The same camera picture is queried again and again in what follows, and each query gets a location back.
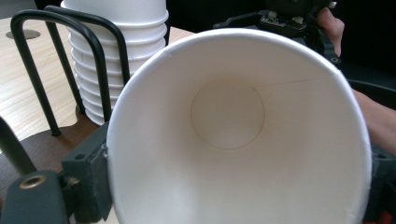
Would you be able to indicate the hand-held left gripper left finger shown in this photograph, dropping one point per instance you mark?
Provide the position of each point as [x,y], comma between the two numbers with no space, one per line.
[87,174]

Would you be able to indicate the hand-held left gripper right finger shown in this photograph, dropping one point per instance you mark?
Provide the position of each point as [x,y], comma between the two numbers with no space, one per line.
[383,183]

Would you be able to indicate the single white paper cup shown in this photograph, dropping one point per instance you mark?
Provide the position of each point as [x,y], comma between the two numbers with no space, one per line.
[236,124]

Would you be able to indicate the stack of white paper cups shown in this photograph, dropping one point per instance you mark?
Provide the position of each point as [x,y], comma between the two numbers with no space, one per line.
[137,40]

